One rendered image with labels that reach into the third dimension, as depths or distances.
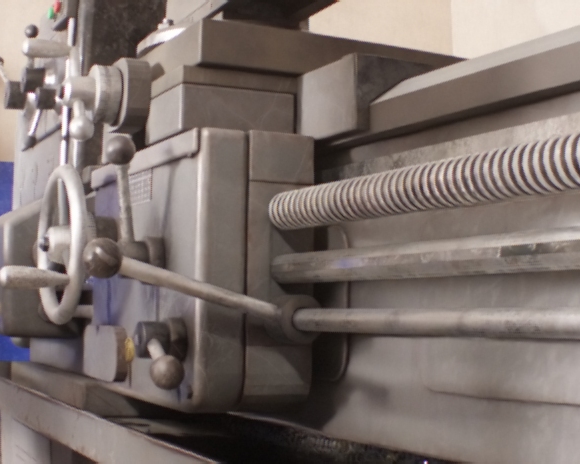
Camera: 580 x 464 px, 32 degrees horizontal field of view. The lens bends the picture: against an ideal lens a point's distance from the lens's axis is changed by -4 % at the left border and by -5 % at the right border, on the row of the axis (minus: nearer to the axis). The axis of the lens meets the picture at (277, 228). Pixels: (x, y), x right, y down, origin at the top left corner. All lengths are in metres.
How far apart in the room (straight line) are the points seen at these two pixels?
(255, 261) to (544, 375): 0.38
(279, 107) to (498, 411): 0.46
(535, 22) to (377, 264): 5.21
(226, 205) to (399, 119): 0.20
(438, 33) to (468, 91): 5.76
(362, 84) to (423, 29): 5.56
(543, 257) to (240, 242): 0.44
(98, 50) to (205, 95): 1.03
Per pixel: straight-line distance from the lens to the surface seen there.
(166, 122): 1.18
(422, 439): 1.02
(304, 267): 1.04
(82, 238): 1.26
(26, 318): 2.10
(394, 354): 1.06
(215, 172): 1.09
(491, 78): 0.92
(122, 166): 1.14
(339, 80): 1.12
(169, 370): 0.99
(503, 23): 6.34
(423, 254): 0.86
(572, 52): 0.84
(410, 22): 6.60
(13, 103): 2.49
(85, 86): 1.25
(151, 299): 1.21
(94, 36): 2.17
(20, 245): 2.10
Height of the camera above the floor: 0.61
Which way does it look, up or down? 4 degrees up
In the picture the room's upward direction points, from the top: 1 degrees clockwise
